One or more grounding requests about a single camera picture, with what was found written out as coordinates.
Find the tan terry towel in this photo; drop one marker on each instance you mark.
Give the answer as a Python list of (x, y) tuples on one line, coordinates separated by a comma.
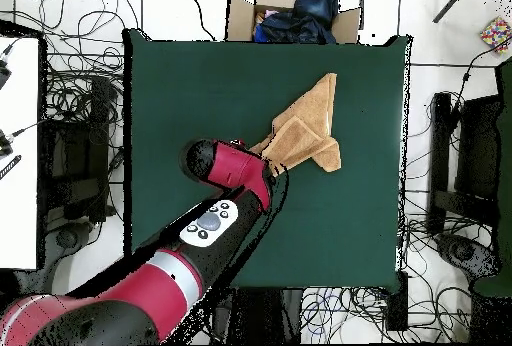
[(308, 130)]

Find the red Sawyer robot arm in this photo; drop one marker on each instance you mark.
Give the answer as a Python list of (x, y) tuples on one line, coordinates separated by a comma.
[(236, 166)]

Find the multicoloured speckled item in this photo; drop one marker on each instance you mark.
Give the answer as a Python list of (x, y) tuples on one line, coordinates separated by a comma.
[(496, 34)]

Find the dark green table cloth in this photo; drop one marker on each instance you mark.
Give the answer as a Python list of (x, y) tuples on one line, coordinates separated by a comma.
[(192, 102)]

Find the open cardboard box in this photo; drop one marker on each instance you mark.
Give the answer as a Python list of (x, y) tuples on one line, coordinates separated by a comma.
[(240, 18)]

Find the dark blue clothing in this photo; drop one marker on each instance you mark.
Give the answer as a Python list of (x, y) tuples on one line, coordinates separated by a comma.
[(312, 10)]

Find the black equipment stand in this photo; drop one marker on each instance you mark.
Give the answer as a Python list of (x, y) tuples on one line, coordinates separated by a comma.
[(476, 142), (76, 154)]

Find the grey round stand base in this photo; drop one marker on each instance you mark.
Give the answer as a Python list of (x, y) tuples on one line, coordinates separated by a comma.
[(464, 252), (67, 238)]

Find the white table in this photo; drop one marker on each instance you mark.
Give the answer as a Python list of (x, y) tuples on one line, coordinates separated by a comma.
[(20, 182)]

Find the black power strip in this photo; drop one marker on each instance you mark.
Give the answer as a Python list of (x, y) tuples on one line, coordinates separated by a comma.
[(396, 302)]

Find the black slotted strip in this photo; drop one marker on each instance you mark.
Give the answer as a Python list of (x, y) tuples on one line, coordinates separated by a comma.
[(10, 166)]

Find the grey metal bar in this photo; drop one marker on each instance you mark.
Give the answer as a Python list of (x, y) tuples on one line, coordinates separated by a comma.
[(452, 2)]

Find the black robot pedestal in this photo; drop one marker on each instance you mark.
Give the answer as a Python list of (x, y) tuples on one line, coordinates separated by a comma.
[(260, 314)]

